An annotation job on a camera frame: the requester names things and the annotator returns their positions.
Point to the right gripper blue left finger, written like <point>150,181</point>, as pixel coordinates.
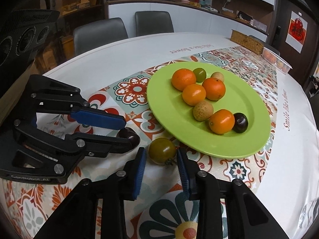
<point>76,216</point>

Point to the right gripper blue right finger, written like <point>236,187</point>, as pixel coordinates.
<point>246,216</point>

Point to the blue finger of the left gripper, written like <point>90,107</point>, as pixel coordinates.
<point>100,146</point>
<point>98,118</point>

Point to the dark plum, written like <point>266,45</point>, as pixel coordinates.
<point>241,123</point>
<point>130,134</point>

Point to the small orange mandarin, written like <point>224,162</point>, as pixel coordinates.
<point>221,121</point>
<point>193,94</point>

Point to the large orange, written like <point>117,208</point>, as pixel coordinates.
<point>182,78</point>

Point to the tan longan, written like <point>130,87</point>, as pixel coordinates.
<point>218,76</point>
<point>203,111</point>

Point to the small orange mandarin front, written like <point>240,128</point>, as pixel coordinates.
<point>193,94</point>

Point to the white tablecloth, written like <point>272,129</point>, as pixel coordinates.
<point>283,175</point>

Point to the dark chair near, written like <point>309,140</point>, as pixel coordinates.
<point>99,33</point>

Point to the dark chair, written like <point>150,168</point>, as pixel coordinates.
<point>99,33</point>
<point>153,22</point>

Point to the green plate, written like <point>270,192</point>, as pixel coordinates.
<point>168,107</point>

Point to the clear plastic fruit container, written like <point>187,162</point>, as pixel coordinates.
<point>275,60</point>

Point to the wicker basket box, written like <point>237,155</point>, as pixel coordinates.
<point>247,42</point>

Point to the dark wooden door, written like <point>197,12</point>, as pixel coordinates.
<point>303,63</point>

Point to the red wall calendar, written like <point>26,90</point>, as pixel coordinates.
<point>297,31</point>

